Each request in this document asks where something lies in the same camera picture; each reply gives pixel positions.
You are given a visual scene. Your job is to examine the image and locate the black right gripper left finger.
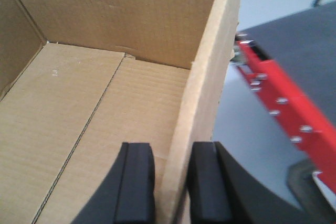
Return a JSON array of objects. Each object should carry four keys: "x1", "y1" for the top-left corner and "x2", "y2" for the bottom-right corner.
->
[{"x1": 72, "y1": 142, "x2": 155, "y2": 223}]

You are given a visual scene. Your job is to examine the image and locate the brown cardboard carton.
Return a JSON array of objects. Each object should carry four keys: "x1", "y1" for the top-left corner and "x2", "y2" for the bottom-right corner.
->
[{"x1": 1, "y1": 0, "x2": 240, "y2": 223}]

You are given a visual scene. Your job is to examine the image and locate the red conveyor side frame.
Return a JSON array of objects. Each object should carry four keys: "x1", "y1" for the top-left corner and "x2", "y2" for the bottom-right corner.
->
[{"x1": 235, "y1": 34, "x2": 335, "y2": 192}]

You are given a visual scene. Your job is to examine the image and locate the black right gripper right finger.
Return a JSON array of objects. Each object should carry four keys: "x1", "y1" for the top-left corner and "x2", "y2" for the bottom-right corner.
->
[{"x1": 187, "y1": 142, "x2": 310, "y2": 223}]

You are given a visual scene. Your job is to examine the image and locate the dark grey conveyor belt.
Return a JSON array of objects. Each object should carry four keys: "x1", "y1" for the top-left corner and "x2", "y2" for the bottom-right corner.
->
[{"x1": 236, "y1": 2, "x2": 335, "y2": 125}]

